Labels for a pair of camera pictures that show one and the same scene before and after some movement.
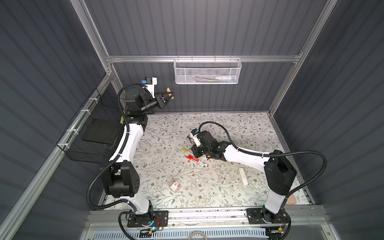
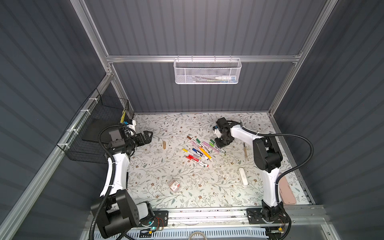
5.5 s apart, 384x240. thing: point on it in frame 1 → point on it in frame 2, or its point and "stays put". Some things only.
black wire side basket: x=98 y=131 stays put
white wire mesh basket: x=207 y=71 stays put
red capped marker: x=194 y=159 stays put
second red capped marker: x=189 y=158 stays put
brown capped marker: x=192 y=141 → x=245 y=150
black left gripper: x=162 y=102 → x=146 y=139
